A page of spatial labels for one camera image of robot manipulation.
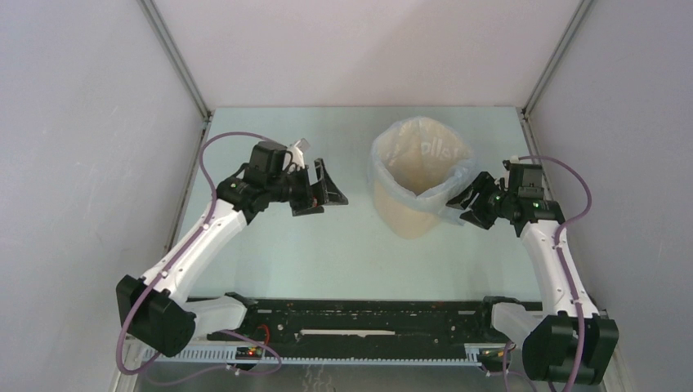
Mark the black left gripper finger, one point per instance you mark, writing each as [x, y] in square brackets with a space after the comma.
[306, 210]
[324, 190]

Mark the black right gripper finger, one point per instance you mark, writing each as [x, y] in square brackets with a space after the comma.
[483, 185]
[481, 215]

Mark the aluminium frame post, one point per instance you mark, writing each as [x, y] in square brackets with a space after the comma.
[161, 31]
[574, 24]

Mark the right aluminium frame post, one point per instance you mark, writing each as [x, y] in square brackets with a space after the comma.
[574, 24]

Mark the small electronics board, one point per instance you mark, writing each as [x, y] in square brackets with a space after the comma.
[248, 353]

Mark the white slotted cable duct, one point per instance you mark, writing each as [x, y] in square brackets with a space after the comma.
[349, 350]

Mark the left aluminium frame post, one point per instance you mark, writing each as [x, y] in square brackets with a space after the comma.
[161, 31]

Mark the translucent blue trash bag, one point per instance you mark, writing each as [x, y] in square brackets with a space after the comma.
[422, 167]

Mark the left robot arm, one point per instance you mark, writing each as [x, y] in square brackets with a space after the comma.
[155, 309]

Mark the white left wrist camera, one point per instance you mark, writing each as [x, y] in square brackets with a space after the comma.
[294, 155]

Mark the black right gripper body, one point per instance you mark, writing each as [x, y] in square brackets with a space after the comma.
[498, 201]

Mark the cream plastic trash bin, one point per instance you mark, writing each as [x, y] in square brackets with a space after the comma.
[417, 178]

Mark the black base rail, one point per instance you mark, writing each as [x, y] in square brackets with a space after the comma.
[294, 321]

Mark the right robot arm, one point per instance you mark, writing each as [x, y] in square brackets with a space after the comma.
[572, 343]

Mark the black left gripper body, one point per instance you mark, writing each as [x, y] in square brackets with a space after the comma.
[301, 194]

